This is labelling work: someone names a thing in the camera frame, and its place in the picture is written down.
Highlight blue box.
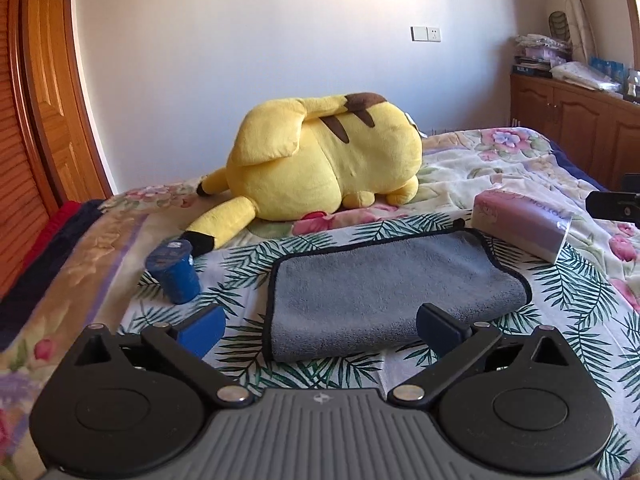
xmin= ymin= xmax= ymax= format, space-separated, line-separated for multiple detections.
xmin=589 ymin=56 xmax=627 ymax=85

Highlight white plastic bag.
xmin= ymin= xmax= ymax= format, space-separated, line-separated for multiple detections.
xmin=550 ymin=61 xmax=621 ymax=94

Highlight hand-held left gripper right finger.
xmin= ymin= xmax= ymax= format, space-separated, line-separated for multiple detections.
xmin=386 ymin=303 xmax=572 ymax=407

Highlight blue bed sheet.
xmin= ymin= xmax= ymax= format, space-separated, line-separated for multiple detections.
xmin=546 ymin=137 xmax=610 ymax=194

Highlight yellow plush toy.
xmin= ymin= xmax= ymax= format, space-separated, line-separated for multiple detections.
xmin=181 ymin=91 xmax=425 ymax=257

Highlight wooden louvre wardrobe door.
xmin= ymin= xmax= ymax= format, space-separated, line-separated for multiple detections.
xmin=0 ymin=0 xmax=51 ymax=301

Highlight leaf print white sheet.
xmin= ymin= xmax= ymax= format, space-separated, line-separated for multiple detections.
xmin=117 ymin=212 xmax=640 ymax=480

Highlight patterned curtain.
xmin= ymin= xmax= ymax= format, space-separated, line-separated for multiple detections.
xmin=555 ymin=0 xmax=603 ymax=64

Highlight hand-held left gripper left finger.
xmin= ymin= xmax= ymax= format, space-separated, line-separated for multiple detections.
xmin=64 ymin=304 xmax=254 ymax=407

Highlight grey towel with black trim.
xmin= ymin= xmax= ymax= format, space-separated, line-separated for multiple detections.
xmin=264 ymin=227 xmax=533 ymax=363

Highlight wooden cabinet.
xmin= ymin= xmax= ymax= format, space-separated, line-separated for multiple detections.
xmin=509 ymin=72 xmax=640 ymax=194

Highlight pink wrapped tissue pack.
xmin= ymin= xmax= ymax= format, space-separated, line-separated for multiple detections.
xmin=472 ymin=189 xmax=576 ymax=265

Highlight dark woven fan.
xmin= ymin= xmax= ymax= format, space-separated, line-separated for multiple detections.
xmin=548 ymin=11 xmax=572 ymax=42

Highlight stack of books and bags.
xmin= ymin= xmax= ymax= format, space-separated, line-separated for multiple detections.
xmin=512 ymin=34 xmax=574 ymax=79

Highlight red cloth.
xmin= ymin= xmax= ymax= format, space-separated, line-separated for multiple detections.
xmin=20 ymin=201 xmax=83 ymax=273

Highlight floral blanket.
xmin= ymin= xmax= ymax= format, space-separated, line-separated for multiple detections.
xmin=0 ymin=127 xmax=640 ymax=480

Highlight blue plastic cup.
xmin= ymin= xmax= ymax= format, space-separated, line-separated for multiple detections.
xmin=145 ymin=239 xmax=202 ymax=305

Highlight dark blue blanket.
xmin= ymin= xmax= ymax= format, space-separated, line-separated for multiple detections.
xmin=0 ymin=199 xmax=116 ymax=348

